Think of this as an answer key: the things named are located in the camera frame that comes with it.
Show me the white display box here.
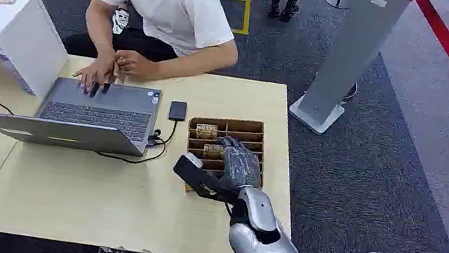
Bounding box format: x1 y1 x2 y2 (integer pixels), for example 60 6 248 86
0 0 78 102

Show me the person's left hand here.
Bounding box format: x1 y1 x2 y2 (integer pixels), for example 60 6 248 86
112 47 161 84

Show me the grey laptop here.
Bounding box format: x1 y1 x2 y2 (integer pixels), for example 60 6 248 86
0 66 164 163

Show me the black drive cable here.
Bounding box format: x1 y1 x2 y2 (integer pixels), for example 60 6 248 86
94 108 180 171

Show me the wooden card box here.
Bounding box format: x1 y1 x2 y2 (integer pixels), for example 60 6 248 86
177 110 273 204

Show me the black external drive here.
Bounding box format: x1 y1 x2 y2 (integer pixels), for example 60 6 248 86
167 99 189 124

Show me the person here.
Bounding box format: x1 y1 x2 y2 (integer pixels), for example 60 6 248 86
54 0 248 116

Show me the grey standing pillar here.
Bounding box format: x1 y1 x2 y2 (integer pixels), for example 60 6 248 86
285 0 412 146

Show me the person's right hand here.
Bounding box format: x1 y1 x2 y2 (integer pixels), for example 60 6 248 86
70 46 120 100

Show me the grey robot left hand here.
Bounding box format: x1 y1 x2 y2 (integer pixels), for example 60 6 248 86
209 133 268 194

